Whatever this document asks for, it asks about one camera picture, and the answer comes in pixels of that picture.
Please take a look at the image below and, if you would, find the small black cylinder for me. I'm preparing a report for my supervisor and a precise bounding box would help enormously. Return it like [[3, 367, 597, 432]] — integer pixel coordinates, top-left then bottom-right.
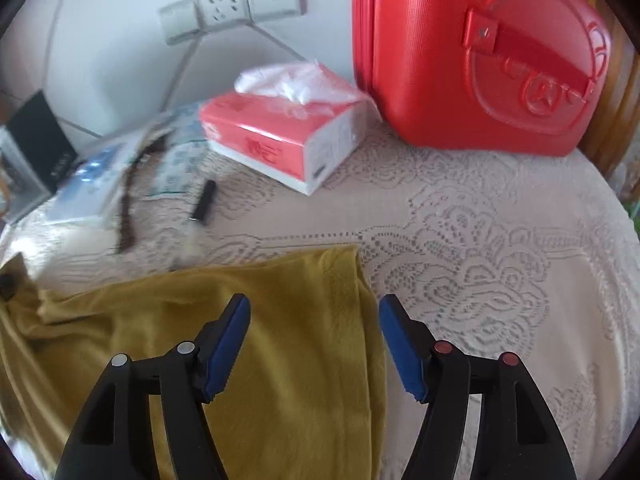
[[189, 179, 217, 223]]

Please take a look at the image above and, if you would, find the white power strip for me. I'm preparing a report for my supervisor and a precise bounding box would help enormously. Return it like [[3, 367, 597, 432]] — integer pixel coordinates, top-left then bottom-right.
[[159, 0, 306, 47]]

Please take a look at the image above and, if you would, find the mustard yellow printed shirt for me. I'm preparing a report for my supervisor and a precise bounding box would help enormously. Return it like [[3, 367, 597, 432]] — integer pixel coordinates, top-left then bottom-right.
[[0, 244, 388, 480]]

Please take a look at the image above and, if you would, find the black box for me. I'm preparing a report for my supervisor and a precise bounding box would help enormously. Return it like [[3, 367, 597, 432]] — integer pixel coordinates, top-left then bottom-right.
[[7, 90, 78, 193]]

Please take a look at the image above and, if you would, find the red tissue pack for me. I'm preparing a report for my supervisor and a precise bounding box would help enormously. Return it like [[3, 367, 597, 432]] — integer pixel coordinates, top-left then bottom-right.
[[199, 60, 373, 196]]

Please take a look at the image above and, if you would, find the white lace tablecloth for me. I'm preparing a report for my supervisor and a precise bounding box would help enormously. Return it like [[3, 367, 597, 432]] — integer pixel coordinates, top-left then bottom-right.
[[0, 120, 640, 480]]

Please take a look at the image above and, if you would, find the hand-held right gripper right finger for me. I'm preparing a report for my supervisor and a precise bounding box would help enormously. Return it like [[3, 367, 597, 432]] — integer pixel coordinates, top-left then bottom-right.
[[378, 294, 577, 480]]

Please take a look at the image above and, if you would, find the red hard carry case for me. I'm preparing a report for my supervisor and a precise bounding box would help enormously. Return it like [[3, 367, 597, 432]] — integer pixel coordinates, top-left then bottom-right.
[[351, 0, 612, 157]]

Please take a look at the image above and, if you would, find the patterned paper sheet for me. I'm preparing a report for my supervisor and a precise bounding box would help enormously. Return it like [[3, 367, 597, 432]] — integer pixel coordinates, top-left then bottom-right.
[[147, 102, 211, 198]]

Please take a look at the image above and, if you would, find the wooden chair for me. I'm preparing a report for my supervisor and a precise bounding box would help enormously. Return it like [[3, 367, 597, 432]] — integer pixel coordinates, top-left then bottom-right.
[[575, 25, 640, 176]]

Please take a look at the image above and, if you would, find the brown cord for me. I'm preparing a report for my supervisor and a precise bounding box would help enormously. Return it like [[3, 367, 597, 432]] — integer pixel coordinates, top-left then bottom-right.
[[114, 127, 173, 253]]

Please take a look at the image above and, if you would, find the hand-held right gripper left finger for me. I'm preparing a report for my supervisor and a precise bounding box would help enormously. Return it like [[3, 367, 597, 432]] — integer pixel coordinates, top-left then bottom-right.
[[54, 293, 252, 480]]

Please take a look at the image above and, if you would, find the blue and white packet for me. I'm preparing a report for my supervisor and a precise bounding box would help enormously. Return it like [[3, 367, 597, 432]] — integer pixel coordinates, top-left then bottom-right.
[[10, 130, 151, 223]]

